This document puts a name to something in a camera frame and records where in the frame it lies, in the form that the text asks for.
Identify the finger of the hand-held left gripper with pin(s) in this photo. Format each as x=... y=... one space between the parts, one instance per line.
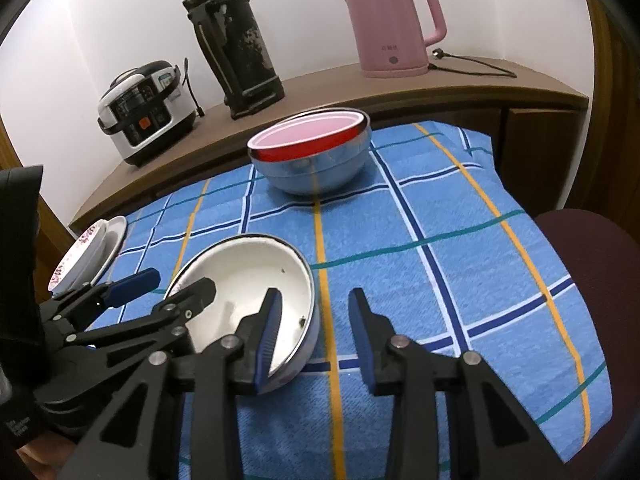
x=195 y=294
x=135 y=284

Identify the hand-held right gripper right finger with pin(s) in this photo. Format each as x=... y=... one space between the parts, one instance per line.
x=362 y=340

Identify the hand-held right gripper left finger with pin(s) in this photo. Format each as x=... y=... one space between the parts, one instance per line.
x=267 y=335

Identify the white enamel bowl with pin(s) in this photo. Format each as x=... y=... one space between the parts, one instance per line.
x=240 y=280

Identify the plain white plate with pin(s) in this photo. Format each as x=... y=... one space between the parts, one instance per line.
x=112 y=240

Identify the pink floral rim plate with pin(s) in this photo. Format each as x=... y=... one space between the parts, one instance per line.
x=75 y=255

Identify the red plastic bowl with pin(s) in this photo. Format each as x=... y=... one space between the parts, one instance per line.
x=305 y=137

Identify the blue plaid cloth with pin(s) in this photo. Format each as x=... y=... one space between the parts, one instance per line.
x=450 y=240

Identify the silver black rice cooker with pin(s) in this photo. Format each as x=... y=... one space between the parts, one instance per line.
x=145 y=110

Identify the brown wooden cabinet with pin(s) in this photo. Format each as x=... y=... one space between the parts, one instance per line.
x=350 y=95

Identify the black thermos flask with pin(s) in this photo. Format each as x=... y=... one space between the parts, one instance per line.
x=232 y=45

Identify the dark maroon chair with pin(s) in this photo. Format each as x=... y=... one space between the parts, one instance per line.
x=610 y=270

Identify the pink electric kettle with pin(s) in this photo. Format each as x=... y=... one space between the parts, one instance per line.
x=387 y=25

